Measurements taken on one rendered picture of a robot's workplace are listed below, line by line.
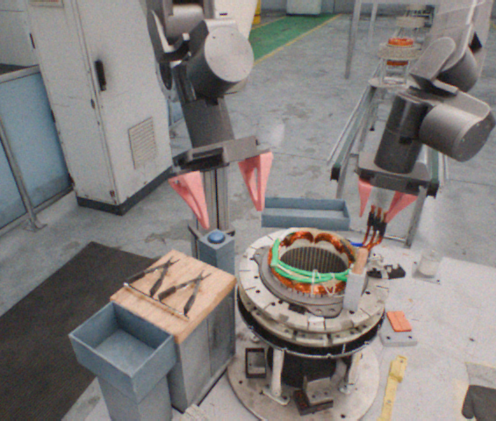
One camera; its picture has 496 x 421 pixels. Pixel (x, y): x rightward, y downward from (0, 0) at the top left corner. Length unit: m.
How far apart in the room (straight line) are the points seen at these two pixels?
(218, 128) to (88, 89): 2.38
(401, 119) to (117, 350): 0.68
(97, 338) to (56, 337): 1.46
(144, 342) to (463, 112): 0.70
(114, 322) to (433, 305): 0.93
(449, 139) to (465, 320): 0.87
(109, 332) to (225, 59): 0.65
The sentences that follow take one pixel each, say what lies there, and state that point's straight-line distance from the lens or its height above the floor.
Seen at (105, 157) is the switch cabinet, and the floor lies 0.50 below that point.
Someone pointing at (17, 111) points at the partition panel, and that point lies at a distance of 3.08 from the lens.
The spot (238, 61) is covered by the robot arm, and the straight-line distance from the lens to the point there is 0.44.
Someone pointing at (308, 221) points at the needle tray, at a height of 1.05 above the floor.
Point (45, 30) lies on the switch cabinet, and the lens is 2.95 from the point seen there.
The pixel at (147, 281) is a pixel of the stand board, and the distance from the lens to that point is 0.90.
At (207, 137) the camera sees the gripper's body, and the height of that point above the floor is 1.48.
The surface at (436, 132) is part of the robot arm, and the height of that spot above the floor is 1.48.
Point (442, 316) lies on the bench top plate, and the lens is 1.33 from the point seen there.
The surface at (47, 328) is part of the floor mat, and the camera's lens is 2.41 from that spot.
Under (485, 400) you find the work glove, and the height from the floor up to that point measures 0.80.
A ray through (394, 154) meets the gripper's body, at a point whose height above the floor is 1.43.
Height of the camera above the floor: 1.65
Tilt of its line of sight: 33 degrees down
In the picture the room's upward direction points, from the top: straight up
